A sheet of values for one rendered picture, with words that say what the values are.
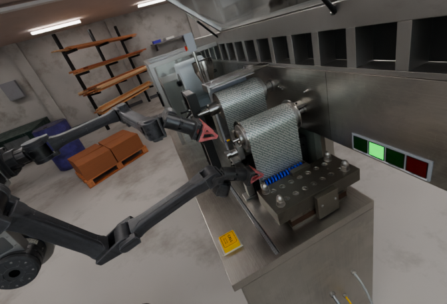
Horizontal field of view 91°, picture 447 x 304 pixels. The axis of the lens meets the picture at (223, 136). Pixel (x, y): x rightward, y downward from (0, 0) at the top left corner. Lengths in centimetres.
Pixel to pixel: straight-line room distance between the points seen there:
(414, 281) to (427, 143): 134
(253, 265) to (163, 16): 918
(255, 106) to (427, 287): 150
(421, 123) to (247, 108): 68
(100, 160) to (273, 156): 357
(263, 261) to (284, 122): 55
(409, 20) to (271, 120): 52
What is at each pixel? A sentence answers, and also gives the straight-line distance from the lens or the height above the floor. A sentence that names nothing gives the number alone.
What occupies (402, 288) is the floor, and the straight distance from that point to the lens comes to 197.
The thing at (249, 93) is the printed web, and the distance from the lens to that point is 113.
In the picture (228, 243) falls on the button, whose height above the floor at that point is 92.
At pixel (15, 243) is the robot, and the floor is 122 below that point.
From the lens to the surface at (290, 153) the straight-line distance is 105.
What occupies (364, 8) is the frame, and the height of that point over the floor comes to 162.
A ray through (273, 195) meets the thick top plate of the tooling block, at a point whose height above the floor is 103.
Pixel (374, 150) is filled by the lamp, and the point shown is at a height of 119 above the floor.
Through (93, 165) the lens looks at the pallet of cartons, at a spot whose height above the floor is 32.
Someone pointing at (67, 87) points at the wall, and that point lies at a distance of 926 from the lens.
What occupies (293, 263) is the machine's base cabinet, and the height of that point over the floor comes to 82.
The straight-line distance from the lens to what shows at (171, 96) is 183.
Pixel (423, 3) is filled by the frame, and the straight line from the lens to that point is 71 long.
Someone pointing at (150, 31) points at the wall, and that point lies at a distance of 939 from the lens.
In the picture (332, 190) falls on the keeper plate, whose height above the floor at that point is 102.
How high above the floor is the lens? 169
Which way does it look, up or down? 25 degrees down
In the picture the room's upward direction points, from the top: 18 degrees counter-clockwise
